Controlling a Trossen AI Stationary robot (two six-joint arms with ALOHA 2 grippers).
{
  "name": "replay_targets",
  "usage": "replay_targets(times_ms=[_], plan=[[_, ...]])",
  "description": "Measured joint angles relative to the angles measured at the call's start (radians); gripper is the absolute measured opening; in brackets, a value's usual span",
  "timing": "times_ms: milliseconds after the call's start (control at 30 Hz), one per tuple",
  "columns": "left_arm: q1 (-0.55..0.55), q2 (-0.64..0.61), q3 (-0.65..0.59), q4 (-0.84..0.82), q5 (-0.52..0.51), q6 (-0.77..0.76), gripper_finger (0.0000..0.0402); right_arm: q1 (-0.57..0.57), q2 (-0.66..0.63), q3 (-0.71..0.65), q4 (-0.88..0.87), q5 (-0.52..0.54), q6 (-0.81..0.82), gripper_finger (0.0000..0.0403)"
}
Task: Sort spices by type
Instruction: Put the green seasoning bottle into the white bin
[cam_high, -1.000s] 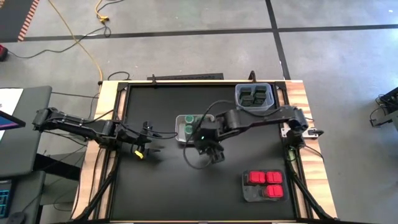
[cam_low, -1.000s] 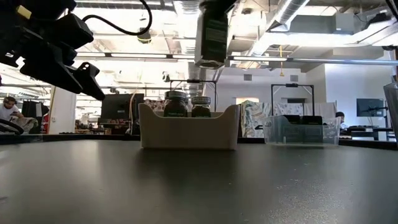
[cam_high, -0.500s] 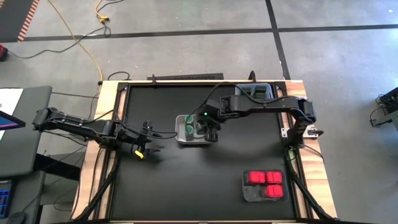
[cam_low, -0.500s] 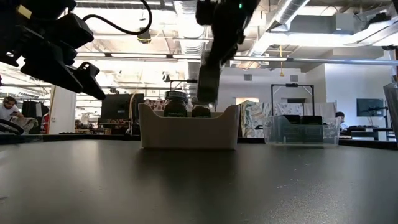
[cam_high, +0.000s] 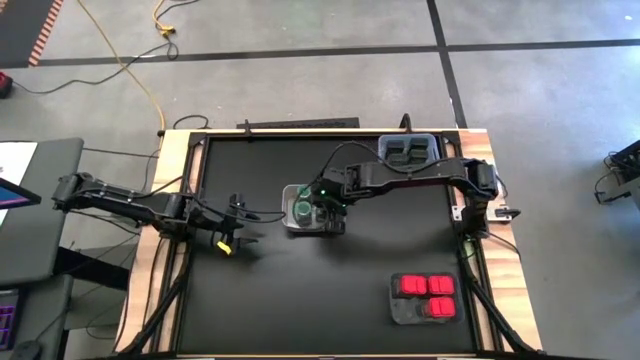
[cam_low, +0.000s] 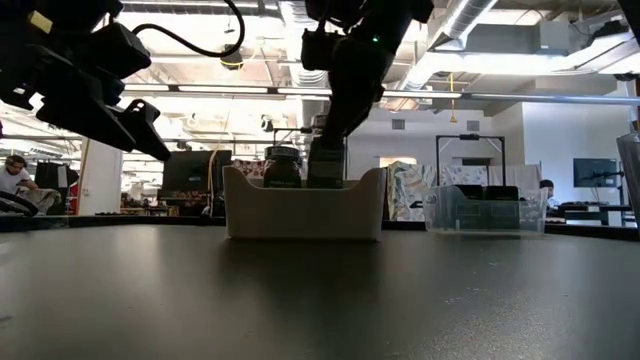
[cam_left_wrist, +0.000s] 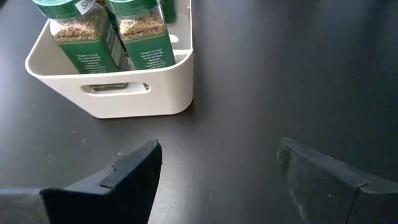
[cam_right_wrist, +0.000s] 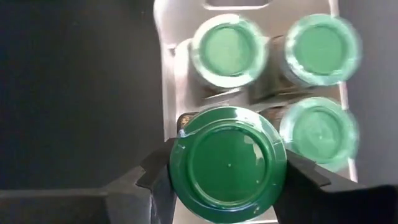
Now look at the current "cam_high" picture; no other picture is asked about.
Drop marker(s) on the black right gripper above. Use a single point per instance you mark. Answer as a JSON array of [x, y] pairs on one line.
[[332, 192]]

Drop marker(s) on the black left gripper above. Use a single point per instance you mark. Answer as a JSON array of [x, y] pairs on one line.
[[230, 222]]

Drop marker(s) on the small dark green block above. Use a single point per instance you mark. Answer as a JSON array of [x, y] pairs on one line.
[[398, 160]]

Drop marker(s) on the red-lidded smoked paprika tin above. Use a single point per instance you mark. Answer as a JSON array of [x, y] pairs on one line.
[[441, 285], [441, 307], [413, 285]]

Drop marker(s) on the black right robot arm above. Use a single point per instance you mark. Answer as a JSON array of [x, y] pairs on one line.
[[425, 175]]

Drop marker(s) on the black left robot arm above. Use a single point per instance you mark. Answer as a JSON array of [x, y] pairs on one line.
[[135, 202]]

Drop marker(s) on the white plastic bin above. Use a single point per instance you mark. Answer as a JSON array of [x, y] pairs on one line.
[[287, 210]]

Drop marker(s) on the clear plastic bin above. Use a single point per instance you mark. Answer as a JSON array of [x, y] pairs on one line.
[[382, 145]]

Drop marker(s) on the dark grey plastic bin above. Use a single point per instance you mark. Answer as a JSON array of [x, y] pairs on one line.
[[407, 312]]

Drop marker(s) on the grey side desk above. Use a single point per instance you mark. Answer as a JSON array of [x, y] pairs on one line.
[[45, 240]]

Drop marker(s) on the tablet with lit screen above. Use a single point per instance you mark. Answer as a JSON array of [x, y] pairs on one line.
[[12, 197]]

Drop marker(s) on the white paper sheet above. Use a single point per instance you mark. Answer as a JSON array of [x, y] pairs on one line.
[[15, 160]]

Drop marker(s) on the backlit keyboard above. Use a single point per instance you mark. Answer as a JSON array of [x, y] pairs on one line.
[[6, 320]]

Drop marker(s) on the red floor device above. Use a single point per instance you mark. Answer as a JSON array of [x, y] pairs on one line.
[[4, 86]]

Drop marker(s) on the black mat orange-striped edge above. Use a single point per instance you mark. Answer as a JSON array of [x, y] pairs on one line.
[[20, 30]]

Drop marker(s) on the black frame strut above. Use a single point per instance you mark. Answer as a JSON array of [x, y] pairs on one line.
[[165, 305], [500, 320]]

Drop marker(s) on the silver mounting bracket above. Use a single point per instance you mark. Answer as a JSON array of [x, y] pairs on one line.
[[456, 212]]

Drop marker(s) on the wooden table frame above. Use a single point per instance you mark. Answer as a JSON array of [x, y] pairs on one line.
[[475, 145]]

